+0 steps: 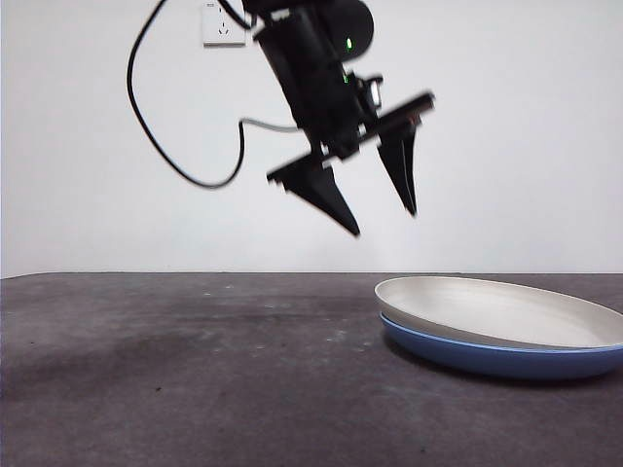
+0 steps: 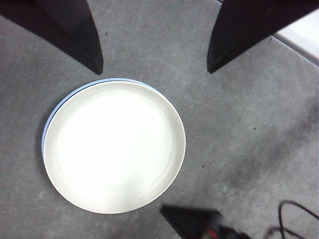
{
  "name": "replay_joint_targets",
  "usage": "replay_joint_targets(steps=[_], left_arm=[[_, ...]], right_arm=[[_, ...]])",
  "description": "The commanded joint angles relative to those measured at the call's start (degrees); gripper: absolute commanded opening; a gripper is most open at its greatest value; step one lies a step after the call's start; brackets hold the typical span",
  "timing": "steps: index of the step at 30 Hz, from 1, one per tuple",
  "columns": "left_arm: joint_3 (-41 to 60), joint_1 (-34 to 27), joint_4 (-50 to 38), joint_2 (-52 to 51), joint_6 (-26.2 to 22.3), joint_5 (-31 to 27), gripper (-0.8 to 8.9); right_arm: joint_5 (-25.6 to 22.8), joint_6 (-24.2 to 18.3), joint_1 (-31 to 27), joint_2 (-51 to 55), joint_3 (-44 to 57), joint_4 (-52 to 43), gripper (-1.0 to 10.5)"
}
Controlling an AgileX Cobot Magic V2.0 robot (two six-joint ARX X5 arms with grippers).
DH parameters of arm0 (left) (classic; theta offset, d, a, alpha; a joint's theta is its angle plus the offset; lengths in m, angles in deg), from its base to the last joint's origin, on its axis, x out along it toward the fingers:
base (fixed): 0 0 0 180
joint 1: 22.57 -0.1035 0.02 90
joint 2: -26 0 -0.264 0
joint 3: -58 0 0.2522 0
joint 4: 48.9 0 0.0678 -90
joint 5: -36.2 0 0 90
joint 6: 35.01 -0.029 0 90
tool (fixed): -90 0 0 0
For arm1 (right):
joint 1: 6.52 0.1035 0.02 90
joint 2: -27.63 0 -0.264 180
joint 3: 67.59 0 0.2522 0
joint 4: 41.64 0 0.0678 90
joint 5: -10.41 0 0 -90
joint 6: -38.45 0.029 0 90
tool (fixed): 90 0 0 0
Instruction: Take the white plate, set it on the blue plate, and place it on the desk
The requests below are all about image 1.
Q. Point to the white wall socket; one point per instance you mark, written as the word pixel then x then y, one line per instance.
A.
pixel 219 34

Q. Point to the blue plate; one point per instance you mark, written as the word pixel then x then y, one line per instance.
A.
pixel 487 362

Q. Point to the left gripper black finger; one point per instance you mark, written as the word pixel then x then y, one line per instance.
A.
pixel 401 165
pixel 321 194

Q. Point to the left gripper's grey camera box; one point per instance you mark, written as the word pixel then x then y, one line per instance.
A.
pixel 375 92

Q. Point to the white plate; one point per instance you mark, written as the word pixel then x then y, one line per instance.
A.
pixel 487 311

